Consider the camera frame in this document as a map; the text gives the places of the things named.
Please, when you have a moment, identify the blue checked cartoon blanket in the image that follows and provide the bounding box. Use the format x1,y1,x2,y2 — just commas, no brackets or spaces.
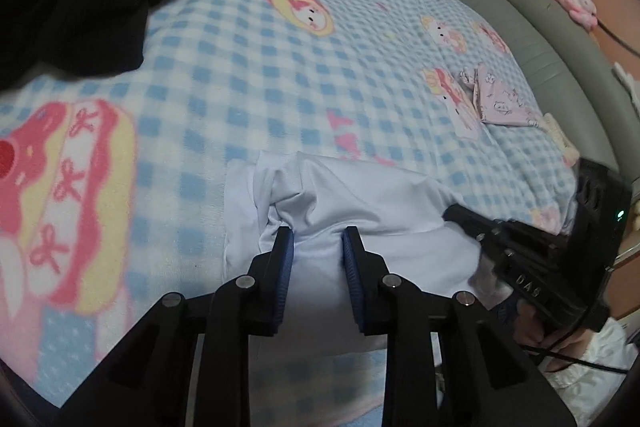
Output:
0,0,582,427

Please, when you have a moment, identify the white shirt with navy trim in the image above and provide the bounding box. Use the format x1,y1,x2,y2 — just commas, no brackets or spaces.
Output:
222,149,507,358

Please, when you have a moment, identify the person's right hand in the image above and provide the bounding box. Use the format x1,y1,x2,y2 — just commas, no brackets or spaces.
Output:
512,297,592,359

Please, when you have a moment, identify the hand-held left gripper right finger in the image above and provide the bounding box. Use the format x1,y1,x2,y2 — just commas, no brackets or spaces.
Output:
341,226,576,427

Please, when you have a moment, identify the white ruffled cloth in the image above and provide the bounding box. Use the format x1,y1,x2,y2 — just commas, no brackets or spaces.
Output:
541,319,634,427

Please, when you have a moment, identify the pink patterned cloth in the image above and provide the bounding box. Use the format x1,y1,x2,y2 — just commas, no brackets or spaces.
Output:
457,63,544,128

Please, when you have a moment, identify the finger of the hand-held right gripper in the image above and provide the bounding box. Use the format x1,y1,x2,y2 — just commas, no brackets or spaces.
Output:
442,203,502,259

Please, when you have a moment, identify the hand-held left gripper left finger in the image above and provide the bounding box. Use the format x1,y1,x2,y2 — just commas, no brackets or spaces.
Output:
52,226,294,427

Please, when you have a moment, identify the pink plush toy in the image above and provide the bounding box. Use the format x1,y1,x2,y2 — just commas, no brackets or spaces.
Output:
544,0,599,28

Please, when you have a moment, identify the small cream cloth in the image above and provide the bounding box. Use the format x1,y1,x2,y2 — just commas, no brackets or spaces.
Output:
542,113,579,164

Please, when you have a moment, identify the grey padded bed frame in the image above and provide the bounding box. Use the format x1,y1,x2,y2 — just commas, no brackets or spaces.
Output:
429,0,640,202

